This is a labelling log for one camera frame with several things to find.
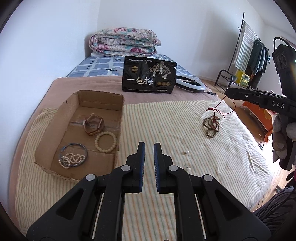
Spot yellow box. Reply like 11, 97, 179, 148
235, 70, 251, 85

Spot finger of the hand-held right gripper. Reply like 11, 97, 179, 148
225, 87, 263, 107

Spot thin metal bangle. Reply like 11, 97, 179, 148
58, 143, 88, 167

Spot person's striped dark clothing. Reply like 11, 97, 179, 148
253, 186, 296, 241

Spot red string cord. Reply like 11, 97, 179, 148
205, 94, 236, 118

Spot black printed bag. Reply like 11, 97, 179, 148
122, 56, 177, 94

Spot white pearl necklace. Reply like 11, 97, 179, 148
59, 152, 84, 168

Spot orange cloth covered stool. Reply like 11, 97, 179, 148
240, 102, 278, 139

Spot cream bead bracelet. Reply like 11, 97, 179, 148
95, 131, 117, 153

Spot cardboard box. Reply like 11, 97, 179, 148
35, 90, 125, 182

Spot brown wooden bead necklace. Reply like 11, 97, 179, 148
203, 116, 220, 139

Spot striped yellow blanket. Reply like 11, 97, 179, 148
15, 100, 277, 241

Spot dark hanging clothes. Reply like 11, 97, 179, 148
246, 39, 270, 88

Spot brown strap wristwatch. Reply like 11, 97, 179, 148
83, 113, 104, 135

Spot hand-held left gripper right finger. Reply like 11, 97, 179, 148
153, 142, 271, 241

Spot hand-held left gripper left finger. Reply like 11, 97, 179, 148
26, 141, 147, 241

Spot white ring light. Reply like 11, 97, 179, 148
175, 75, 206, 91

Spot black metal clothes rack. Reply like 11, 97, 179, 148
215, 12, 275, 91

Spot folded floral quilt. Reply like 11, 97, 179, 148
89, 28, 162, 56

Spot green striped towel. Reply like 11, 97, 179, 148
235, 22, 256, 70

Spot blue checked bed sheet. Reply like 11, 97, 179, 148
65, 53, 195, 78

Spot person's right hand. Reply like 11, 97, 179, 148
272, 113, 296, 163

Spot brown bed sheet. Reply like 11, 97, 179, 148
20, 75, 228, 163

